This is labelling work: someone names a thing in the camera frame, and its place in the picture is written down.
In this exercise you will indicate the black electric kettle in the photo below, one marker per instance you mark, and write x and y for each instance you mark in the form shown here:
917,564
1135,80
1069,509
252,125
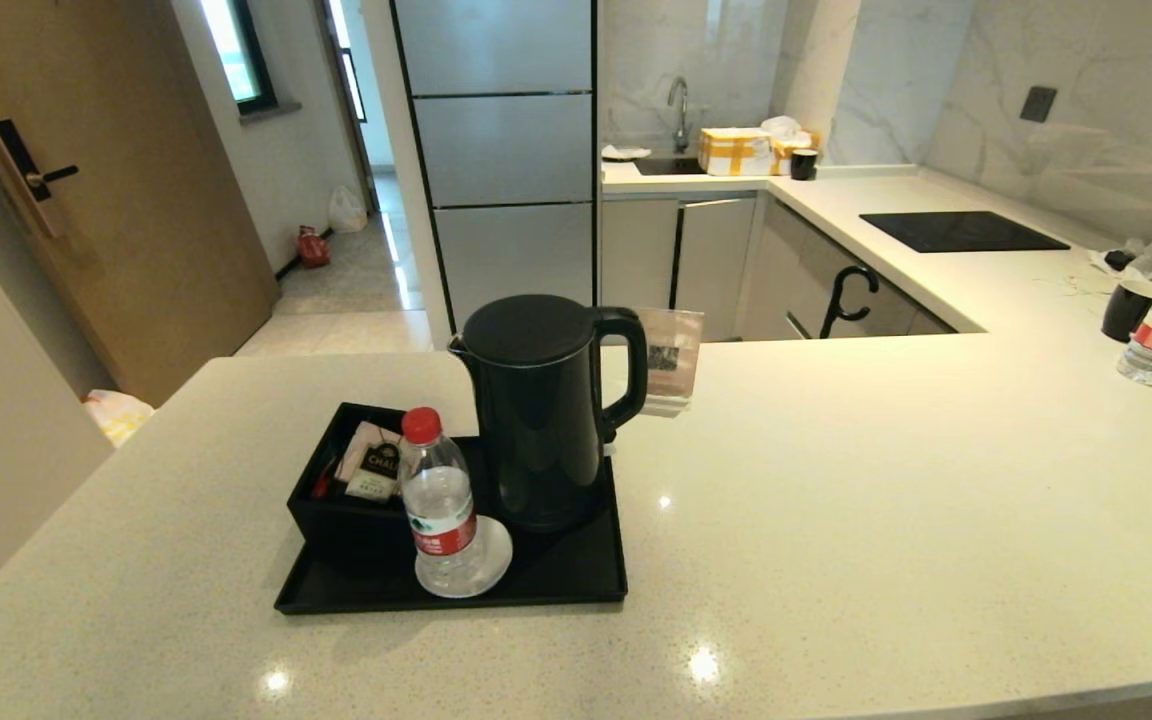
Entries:
546,420

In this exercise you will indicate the beige tea bag sachet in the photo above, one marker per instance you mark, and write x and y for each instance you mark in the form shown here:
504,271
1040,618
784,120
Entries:
371,460

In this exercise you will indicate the small black cup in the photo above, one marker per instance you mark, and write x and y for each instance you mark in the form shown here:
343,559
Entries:
804,165

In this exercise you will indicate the acrylic QR code sign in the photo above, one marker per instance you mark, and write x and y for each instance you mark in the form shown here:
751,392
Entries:
674,352

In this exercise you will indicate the white cabinet door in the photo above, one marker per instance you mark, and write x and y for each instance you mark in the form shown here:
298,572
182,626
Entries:
636,250
716,260

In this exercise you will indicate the white round paper coaster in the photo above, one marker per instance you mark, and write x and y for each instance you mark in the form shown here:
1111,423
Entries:
496,550

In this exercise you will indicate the white dish cloth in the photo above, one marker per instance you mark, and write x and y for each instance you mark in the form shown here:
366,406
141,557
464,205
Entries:
626,152

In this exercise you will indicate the dark kitchen sink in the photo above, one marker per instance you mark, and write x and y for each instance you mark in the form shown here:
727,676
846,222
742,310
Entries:
671,166

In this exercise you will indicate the black rectangular serving tray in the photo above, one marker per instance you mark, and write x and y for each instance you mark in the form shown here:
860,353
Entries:
576,580

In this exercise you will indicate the silver refrigerator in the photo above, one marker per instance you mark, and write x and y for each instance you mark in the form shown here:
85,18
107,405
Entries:
506,150

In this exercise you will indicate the large yellow-taped cardboard box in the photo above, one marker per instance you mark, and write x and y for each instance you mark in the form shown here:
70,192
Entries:
734,152

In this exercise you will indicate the chrome kitchen faucet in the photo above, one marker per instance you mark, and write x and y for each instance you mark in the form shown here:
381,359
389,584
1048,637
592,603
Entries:
681,101

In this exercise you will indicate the black divided organizer box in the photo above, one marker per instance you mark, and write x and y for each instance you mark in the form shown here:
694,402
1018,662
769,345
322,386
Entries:
346,525

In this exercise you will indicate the small red sachet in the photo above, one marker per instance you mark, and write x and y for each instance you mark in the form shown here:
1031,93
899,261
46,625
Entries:
322,485

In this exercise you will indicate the red bag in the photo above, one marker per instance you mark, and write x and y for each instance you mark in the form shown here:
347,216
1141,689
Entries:
313,248

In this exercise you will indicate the small yellow-taped cardboard box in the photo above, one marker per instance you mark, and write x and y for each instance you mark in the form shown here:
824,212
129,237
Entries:
786,154

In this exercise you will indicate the crumpled white plastic wrap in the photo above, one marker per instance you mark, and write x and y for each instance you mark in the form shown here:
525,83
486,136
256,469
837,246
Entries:
784,126

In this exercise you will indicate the black induction cooktop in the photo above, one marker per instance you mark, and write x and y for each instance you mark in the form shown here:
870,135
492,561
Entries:
961,231

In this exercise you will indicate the black framed window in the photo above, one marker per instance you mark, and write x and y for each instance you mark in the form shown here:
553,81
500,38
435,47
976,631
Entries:
236,50

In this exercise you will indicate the white and yellow plastic bag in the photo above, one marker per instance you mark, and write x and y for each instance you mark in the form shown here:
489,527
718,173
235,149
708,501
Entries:
118,415

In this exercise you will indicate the brown wooden door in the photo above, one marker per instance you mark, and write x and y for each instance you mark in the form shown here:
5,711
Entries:
136,200

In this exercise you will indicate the black mug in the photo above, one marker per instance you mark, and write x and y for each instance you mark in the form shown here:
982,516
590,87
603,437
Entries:
1126,312

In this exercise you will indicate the crumpled clear plastic packaging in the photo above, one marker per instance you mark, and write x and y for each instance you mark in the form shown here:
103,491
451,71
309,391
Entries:
1148,258

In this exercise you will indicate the black and gold door lock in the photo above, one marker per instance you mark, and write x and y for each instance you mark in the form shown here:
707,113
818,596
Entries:
21,166

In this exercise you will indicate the dark wall socket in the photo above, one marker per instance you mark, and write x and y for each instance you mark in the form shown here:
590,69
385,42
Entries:
1039,104

